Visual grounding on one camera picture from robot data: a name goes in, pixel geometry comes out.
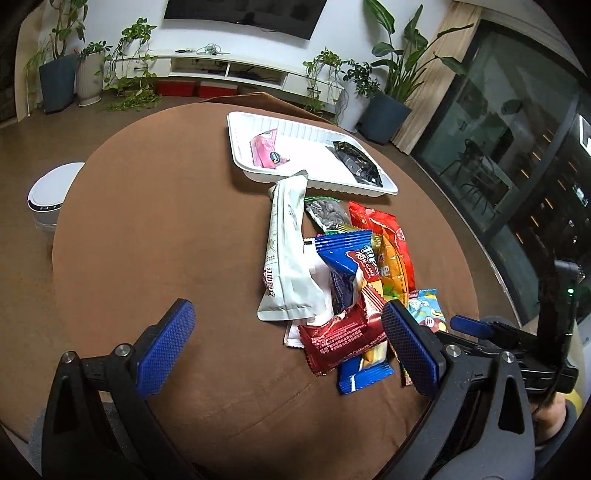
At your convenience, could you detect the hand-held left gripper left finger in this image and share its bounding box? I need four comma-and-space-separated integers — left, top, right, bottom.
41, 299, 204, 480

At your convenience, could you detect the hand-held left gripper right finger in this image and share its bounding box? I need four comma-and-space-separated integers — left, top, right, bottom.
382, 300, 537, 480

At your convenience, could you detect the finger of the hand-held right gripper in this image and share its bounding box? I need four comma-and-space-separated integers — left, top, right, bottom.
450, 315, 539, 352

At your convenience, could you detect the blue and white snack packet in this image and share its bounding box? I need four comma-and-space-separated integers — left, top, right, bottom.
337, 344, 395, 395

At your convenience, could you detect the white packet with pink print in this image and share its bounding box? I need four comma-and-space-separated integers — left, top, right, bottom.
283, 258, 333, 349

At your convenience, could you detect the blue packet with red label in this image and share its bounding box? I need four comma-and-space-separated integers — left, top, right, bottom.
315, 229, 384, 315

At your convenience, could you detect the bright red snack packet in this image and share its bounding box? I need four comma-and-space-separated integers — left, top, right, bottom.
347, 200, 416, 289

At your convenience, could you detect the long white snack packet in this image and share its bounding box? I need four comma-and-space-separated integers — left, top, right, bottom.
257, 170, 334, 321

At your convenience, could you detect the white plastic tray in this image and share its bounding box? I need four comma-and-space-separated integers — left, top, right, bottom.
226, 111, 399, 198

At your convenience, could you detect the person's right hand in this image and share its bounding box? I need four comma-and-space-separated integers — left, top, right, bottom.
531, 392, 571, 446

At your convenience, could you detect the light blue snack packet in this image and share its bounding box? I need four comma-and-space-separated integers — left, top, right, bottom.
406, 288, 448, 333

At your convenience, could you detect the dark red snack packet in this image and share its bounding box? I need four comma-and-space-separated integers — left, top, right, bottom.
298, 305, 391, 376

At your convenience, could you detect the orange yellow snack packet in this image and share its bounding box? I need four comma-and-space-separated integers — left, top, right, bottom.
372, 233, 411, 308

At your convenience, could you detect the clear sunflower seed packet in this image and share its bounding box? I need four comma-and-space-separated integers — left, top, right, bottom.
304, 196, 354, 233

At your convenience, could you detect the glass sliding door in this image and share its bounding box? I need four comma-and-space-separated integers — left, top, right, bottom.
411, 18, 591, 324

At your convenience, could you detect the black snack packet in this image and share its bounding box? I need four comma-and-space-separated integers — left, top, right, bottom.
325, 140, 385, 189

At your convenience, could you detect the white round bin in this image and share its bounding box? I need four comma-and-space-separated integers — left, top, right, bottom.
27, 161, 86, 241

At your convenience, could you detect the pink snack packet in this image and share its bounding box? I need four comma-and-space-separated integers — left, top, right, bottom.
249, 130, 291, 169

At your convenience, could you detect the large-leaf plant in dark pot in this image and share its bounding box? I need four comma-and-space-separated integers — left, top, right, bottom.
358, 0, 476, 145

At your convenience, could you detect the beige curtain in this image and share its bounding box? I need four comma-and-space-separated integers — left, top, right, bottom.
392, 0, 485, 155

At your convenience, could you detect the bushy plant in white pot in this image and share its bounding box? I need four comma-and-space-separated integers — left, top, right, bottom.
339, 60, 384, 132

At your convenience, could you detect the trailing green vine plant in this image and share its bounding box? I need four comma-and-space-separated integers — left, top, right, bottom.
104, 17, 162, 112

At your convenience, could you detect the red storage box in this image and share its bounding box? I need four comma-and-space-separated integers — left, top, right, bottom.
157, 79, 197, 97
199, 80, 238, 99

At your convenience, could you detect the small plant in white pot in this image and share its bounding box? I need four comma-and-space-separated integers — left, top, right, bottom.
76, 41, 112, 107

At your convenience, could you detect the tall plant in blue-grey pot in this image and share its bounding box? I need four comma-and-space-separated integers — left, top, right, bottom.
25, 0, 88, 114

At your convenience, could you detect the white television cabinet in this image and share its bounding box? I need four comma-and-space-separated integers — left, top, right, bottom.
113, 48, 352, 100

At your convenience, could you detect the trailing plant on cabinet end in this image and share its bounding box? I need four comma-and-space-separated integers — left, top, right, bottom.
302, 47, 346, 116

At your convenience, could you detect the wall television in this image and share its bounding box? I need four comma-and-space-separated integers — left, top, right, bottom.
164, 0, 328, 41

